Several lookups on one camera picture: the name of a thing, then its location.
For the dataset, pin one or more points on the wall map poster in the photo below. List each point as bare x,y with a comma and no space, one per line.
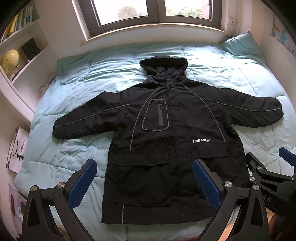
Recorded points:
282,35

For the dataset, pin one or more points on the black picture frame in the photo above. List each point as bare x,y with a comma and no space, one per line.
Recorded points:
30,49

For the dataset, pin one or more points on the dark framed window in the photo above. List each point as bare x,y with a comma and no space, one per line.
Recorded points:
105,16

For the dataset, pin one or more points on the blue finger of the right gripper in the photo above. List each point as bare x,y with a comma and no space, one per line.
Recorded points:
287,156
254,165

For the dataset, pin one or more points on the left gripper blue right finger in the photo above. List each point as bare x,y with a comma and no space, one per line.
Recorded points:
209,182

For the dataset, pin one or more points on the black hooded jacket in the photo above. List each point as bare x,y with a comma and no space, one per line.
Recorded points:
160,127

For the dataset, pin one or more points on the white wall shelf unit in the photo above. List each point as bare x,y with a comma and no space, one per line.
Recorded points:
21,90

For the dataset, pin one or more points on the teal pillow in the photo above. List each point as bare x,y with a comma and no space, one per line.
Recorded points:
243,44

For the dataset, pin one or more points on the white calligraphy paper bag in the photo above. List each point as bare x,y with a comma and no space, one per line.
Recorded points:
17,150

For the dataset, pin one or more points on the yellow desk globe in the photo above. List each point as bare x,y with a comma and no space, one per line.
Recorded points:
9,61

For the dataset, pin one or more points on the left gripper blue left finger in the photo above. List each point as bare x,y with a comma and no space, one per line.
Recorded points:
79,182

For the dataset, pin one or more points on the white wall switch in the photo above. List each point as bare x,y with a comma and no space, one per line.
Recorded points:
231,21

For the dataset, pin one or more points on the light teal quilted duvet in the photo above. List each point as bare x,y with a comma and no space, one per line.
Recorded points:
80,78

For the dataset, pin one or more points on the row of books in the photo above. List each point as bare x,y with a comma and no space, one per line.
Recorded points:
27,15

